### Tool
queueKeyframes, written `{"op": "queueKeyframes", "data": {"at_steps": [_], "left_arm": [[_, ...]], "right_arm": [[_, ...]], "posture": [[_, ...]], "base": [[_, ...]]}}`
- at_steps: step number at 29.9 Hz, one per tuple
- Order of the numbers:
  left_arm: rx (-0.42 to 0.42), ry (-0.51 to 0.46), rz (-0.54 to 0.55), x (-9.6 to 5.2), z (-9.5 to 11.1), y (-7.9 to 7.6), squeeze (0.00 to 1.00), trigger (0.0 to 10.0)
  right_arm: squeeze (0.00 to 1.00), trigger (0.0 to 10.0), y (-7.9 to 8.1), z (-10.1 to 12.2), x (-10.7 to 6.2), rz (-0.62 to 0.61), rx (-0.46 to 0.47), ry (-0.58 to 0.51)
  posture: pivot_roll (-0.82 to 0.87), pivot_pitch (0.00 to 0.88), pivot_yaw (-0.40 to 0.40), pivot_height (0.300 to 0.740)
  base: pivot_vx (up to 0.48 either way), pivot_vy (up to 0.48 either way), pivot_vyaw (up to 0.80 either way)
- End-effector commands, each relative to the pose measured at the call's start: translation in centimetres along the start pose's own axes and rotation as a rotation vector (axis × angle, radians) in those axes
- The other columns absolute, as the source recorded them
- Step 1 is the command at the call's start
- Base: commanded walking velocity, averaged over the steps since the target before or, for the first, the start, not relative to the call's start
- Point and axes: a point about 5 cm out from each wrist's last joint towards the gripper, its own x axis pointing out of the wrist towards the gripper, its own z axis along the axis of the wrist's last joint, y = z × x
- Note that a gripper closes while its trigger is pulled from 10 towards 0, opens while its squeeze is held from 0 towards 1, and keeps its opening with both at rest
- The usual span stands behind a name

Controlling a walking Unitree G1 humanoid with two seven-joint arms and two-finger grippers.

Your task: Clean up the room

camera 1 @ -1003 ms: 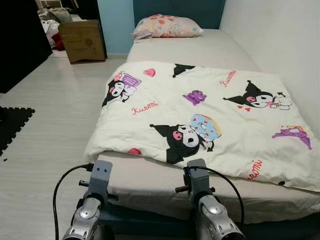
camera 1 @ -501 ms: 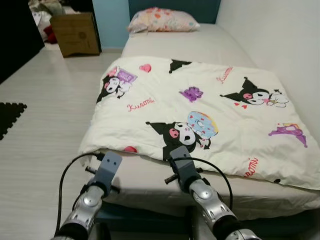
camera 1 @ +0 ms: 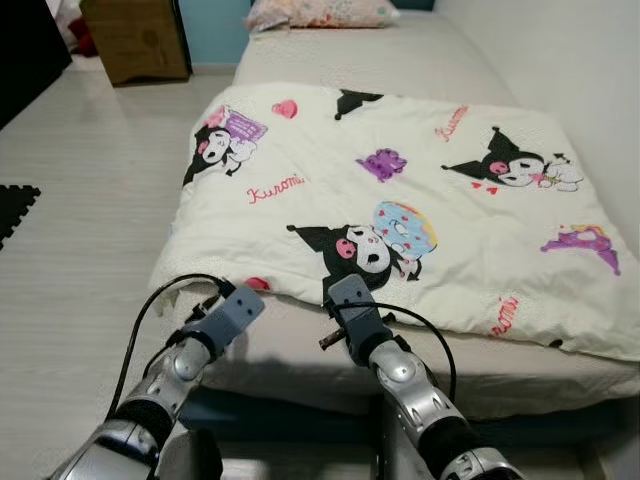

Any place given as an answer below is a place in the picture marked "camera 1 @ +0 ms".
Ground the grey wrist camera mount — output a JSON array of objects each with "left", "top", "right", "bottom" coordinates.
[
  {"left": 325, "top": 273, "right": 397, "bottom": 363},
  {"left": 195, "top": 285, "right": 267, "bottom": 357}
]

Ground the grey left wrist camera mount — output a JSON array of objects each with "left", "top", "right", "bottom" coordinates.
[{"left": 195, "top": 285, "right": 267, "bottom": 357}]

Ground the black puzzle foam mat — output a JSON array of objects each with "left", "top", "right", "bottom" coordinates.
[{"left": 0, "top": 185, "right": 43, "bottom": 252}]

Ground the large brown cardboard box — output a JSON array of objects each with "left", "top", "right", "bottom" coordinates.
[{"left": 80, "top": 0, "right": 193, "bottom": 87}]

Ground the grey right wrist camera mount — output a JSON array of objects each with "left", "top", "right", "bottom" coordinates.
[{"left": 325, "top": 273, "right": 397, "bottom": 363}]

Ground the cream cartoon print blanket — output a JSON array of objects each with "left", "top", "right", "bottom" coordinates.
[{"left": 148, "top": 82, "right": 640, "bottom": 364}]

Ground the pink pillow with orange patches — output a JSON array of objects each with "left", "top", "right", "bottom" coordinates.
[{"left": 243, "top": 0, "right": 402, "bottom": 34}]

